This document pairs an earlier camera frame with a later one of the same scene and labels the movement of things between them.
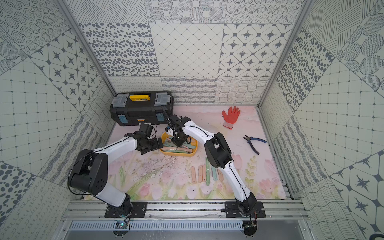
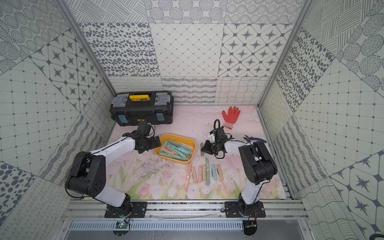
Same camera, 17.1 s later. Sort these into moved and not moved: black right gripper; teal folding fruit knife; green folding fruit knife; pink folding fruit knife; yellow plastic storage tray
Moved: yellow plastic storage tray; black right gripper
Not moved: pink folding fruit knife; green folding fruit knife; teal folding fruit knife
